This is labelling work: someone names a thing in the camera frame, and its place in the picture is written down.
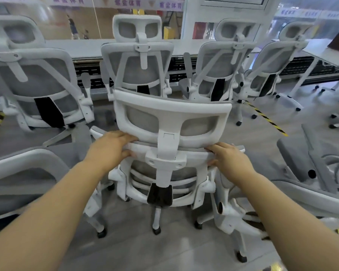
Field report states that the white purple banner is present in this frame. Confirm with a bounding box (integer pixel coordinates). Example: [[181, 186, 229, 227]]
[[49, 0, 184, 11]]

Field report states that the long white window counter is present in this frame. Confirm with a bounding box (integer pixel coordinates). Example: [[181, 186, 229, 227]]
[[45, 38, 275, 60]]

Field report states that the person's left hand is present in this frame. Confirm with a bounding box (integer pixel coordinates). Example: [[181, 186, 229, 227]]
[[86, 131, 138, 174]]

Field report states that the person's left forearm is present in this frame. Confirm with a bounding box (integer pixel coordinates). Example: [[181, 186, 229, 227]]
[[0, 160, 108, 271]]

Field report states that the person's right forearm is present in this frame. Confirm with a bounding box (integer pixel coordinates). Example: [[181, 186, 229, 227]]
[[232, 169, 339, 271]]

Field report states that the white grey mesh office chair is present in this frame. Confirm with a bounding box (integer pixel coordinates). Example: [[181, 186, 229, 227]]
[[212, 123, 339, 263], [100, 14, 176, 102], [244, 22, 317, 111], [179, 19, 261, 127], [0, 146, 108, 239], [0, 15, 95, 148], [89, 89, 247, 236]]

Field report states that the person's right hand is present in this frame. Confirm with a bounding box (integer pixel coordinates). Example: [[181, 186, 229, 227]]
[[205, 142, 256, 181]]

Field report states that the black radiator grille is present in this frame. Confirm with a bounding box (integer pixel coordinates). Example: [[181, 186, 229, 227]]
[[72, 55, 339, 90]]

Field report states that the white desk with wheeled legs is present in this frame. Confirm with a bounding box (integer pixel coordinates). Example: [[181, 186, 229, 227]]
[[276, 38, 339, 112]]

